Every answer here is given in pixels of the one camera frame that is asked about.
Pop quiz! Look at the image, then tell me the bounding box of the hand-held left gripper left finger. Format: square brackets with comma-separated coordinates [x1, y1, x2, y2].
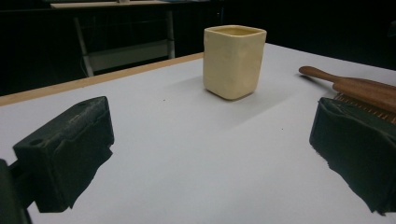
[12, 95, 115, 214]

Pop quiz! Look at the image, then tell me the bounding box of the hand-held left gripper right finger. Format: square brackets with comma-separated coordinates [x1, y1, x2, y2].
[308, 96, 396, 217]

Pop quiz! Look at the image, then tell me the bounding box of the wooden comb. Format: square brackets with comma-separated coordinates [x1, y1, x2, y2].
[298, 65, 396, 125]

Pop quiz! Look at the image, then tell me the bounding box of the cream square ceramic cup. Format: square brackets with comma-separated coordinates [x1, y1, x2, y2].
[203, 24, 268, 102]

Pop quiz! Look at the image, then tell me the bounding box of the metal frame table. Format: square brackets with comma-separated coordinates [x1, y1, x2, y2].
[49, 0, 177, 78]

